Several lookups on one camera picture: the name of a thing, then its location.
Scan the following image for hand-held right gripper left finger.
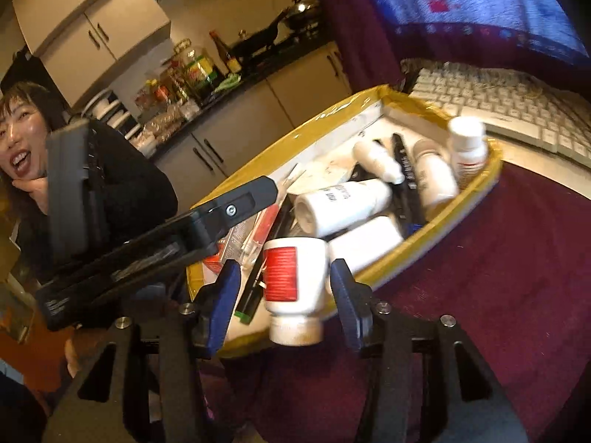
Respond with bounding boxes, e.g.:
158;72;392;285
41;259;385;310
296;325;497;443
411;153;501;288
41;260;243;443

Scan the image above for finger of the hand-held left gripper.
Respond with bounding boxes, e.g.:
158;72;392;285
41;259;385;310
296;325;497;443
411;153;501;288
69;240;227;330
122;175;290;264

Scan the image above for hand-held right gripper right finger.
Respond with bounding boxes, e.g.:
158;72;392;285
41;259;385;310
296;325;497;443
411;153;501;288
330;258;529;443

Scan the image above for black marker green cap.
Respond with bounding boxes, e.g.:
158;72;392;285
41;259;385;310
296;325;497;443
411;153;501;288
233;265;266;324

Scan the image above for clear bag with red item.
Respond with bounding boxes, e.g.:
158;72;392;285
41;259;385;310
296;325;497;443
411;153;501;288
238;203;281;266

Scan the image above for white bottle red label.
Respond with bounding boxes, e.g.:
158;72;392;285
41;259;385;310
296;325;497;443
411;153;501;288
262;236;329;347

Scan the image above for white bottle black print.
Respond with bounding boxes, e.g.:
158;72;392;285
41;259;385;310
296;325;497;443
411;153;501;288
294;179;393;237

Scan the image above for yellow taped white tray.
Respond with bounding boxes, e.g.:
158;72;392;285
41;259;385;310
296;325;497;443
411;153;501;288
185;84;504;361

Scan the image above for black art marker tan caps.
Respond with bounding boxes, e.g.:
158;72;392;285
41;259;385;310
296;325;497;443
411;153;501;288
390;133;423;238

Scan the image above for white spray bottle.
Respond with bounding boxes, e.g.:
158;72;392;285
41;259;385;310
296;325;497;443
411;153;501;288
353;140;406;184

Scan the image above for small white bottle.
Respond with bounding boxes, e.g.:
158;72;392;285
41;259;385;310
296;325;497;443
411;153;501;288
412;138;461;221

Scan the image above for white bottle red print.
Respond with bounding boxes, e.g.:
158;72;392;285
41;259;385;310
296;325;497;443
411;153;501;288
447;116;490;182

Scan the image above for grey box red end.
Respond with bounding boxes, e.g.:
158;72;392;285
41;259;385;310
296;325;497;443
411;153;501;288
202;240;232;274

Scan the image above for black pen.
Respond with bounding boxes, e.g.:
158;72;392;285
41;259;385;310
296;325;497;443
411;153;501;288
272;194;298;268

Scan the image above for white charger block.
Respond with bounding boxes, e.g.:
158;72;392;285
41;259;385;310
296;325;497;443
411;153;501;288
327;216;403;282

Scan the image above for stack of white plates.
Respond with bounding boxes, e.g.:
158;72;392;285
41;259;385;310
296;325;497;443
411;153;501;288
85;89;141;144

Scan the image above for black kitchen countertop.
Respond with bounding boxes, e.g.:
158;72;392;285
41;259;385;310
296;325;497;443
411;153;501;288
124;23;333;153

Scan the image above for white paper packet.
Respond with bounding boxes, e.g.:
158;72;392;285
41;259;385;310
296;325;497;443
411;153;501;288
288;157;358;192

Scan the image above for green cloth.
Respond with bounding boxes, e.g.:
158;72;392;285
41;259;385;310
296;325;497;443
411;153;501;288
216;74;245;94

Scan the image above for pile of food packets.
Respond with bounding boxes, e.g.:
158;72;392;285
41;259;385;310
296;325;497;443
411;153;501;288
134;78;199;134

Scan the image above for lower kitchen cabinets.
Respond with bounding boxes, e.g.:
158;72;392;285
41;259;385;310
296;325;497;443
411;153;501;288
152;41;354;185

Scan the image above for kitchen cabinets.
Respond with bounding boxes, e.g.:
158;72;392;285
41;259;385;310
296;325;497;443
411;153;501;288
13;0;171;97
152;41;354;185

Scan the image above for clear jar yellow green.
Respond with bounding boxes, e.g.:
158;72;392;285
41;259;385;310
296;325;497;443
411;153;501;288
184;47;221;88

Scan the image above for dark sauce bottle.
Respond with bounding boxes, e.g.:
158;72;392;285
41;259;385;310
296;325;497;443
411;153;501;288
209;31;242;75

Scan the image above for maroon table mat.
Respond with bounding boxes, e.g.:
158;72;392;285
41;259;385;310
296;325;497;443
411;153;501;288
203;157;591;443

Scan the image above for black cookware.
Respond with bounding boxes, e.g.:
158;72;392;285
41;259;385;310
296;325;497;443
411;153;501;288
228;9;296;68

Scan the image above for upper kitchen cabinets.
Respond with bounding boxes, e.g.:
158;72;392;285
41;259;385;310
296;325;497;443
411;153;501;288
13;0;171;97

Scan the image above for metal cooking pot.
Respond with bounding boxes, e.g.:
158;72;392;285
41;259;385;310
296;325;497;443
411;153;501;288
281;0;324;33

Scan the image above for white keyboard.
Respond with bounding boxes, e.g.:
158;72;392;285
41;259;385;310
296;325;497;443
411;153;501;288
409;61;591;169

